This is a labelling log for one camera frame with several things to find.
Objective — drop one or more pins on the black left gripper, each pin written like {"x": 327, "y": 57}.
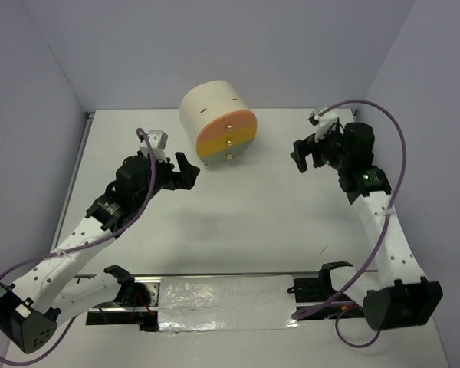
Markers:
{"x": 185, "y": 179}

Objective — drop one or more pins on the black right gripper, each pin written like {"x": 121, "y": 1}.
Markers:
{"x": 307, "y": 146}

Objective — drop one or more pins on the yellow drawer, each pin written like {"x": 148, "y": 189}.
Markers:
{"x": 234, "y": 142}

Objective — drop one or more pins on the grey bottom drawer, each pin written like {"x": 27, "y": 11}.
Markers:
{"x": 219, "y": 155}

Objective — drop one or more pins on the orange top drawer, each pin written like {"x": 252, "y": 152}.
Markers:
{"x": 239, "y": 126}

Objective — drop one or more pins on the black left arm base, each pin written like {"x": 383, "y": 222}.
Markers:
{"x": 136, "y": 303}

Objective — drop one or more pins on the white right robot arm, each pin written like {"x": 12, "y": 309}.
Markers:
{"x": 401, "y": 295}

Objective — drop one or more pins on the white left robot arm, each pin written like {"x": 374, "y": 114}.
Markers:
{"x": 33, "y": 306}

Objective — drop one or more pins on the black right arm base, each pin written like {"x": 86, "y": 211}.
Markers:
{"x": 316, "y": 287}

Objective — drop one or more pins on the cream round drawer organizer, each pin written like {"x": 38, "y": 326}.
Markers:
{"x": 207, "y": 102}

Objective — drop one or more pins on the silver foil tape panel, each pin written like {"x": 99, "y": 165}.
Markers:
{"x": 226, "y": 303}

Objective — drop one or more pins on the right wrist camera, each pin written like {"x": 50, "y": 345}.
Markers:
{"x": 323, "y": 122}

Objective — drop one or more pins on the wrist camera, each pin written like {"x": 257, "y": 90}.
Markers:
{"x": 323, "y": 122}
{"x": 157, "y": 140}

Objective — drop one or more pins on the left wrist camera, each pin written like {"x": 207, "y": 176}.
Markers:
{"x": 157, "y": 140}

